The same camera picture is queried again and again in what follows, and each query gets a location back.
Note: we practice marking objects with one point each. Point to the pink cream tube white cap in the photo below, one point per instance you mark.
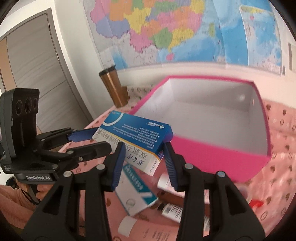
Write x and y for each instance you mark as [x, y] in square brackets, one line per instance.
[137, 229]

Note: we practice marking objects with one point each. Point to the teal white medicine box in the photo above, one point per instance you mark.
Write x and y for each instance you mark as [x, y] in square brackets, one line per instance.
[133, 193]

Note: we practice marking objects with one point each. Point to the pink left sleeve forearm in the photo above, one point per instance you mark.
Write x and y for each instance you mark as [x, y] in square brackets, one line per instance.
[15, 205]

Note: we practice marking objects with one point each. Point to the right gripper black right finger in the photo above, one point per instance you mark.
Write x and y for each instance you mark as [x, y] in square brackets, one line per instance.
[214, 209]

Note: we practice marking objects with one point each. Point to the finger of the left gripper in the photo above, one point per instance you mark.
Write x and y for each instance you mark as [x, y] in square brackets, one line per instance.
[88, 152]
[82, 135]

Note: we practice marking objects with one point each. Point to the pink cardboard storage box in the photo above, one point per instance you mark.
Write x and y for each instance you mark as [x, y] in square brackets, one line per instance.
[219, 123]

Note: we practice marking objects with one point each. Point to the dark blue medicine box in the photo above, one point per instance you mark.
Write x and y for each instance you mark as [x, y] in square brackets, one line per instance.
[143, 139]

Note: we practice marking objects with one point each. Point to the grey door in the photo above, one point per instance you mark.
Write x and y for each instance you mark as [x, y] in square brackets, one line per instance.
[31, 57]

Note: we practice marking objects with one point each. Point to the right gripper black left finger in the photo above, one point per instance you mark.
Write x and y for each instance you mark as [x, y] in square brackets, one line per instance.
[75, 207]

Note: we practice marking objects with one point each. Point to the person's left hand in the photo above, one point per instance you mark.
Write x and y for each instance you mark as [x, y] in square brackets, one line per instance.
[42, 190]

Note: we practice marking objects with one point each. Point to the copper travel mug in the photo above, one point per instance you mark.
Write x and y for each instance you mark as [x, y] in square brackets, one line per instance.
[117, 92]

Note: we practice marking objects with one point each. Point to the colourful wall map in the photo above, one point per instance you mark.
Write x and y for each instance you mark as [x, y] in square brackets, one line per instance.
[131, 34]

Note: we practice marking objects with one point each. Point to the white tube with barcode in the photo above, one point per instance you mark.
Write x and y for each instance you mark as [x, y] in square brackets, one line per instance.
[174, 213]

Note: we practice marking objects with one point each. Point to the pink patterned tablecloth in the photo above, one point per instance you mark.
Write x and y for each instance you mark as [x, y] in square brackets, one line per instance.
[272, 190]

